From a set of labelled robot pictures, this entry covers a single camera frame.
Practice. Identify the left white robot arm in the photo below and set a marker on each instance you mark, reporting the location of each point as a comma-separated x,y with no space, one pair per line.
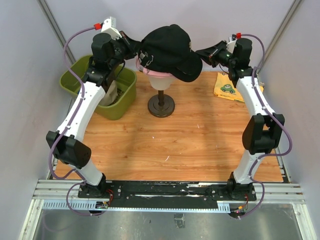
66,143

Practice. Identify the yellow cartoon car cloth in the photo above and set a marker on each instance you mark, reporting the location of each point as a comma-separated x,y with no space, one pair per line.
225,89

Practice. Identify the white mannequin head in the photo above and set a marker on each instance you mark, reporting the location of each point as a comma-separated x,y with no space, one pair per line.
161,83

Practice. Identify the right aluminium frame post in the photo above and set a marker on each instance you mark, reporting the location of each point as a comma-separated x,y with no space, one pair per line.
295,5

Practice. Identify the beige and black cap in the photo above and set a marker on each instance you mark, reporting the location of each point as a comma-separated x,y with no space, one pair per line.
110,95

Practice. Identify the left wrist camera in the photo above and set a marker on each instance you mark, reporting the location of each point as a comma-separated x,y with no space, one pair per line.
108,26

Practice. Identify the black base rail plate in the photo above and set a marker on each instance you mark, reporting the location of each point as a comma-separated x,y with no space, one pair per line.
168,194

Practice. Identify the left aluminium frame post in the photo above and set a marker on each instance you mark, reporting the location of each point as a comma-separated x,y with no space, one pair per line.
44,6

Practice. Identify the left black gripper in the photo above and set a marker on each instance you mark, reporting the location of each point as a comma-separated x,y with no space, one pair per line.
133,47

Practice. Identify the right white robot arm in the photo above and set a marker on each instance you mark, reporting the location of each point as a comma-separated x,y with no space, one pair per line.
264,129

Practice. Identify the green plastic bin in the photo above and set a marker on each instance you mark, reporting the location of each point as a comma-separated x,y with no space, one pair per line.
125,100

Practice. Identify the pink baseball cap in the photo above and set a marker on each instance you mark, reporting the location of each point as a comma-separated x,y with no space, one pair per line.
149,72

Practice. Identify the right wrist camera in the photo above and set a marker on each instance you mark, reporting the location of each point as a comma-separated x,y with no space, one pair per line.
230,45

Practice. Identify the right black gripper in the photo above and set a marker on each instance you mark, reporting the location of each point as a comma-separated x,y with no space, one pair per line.
207,54

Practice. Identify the aluminium frame post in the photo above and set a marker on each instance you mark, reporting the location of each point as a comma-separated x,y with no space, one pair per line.
44,6
295,5

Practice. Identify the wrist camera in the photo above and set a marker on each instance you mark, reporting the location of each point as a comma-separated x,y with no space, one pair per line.
230,45
108,26

